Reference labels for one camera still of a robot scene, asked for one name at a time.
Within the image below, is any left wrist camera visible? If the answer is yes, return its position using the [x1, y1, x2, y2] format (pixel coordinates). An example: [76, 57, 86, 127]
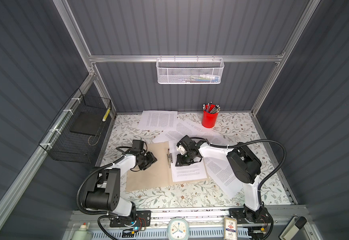
[130, 140, 147, 154]

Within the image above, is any white wire mesh basket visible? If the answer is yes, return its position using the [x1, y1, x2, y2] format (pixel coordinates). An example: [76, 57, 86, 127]
[156, 58, 224, 85]

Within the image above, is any black white stapler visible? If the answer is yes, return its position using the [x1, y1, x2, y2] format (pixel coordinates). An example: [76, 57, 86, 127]
[279, 216, 307, 240]

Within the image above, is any brown kraft paper folder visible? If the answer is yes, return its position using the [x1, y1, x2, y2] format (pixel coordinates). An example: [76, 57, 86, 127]
[126, 142, 197, 192]

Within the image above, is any white desk clock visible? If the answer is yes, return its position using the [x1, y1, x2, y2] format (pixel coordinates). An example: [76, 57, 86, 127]
[167, 218, 190, 240]

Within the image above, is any red pen cup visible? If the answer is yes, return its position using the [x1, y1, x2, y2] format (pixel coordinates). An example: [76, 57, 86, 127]
[201, 103, 220, 129]

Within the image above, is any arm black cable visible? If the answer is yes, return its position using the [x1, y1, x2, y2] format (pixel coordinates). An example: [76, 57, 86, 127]
[75, 145, 133, 240]
[190, 136, 287, 196]

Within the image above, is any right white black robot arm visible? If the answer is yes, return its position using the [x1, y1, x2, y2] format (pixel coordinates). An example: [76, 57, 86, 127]
[175, 135, 264, 223]

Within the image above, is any black wire basket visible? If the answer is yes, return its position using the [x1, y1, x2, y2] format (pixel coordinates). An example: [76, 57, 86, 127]
[39, 91, 112, 164]

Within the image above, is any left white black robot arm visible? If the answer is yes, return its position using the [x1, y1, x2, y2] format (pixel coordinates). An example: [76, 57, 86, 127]
[76, 152, 157, 221]

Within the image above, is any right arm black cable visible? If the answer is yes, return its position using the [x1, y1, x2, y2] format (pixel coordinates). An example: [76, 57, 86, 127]
[190, 136, 287, 196]

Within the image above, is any black notebook in basket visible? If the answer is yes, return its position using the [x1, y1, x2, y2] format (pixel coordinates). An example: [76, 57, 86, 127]
[70, 112, 104, 136]

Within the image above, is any white glue bottle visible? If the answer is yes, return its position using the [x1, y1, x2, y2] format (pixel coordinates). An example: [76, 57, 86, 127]
[71, 223, 93, 240]

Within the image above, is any small card box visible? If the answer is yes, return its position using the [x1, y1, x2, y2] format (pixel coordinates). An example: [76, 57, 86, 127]
[223, 217, 237, 240]

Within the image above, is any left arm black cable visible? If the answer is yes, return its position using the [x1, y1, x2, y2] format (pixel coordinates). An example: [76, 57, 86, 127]
[75, 145, 133, 240]

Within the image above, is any large front printed sheet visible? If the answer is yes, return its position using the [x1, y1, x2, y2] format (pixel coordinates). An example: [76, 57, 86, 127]
[203, 158, 242, 199]

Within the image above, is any yellow marker in basket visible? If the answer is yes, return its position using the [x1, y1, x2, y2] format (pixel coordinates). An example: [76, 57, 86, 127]
[102, 108, 111, 122]

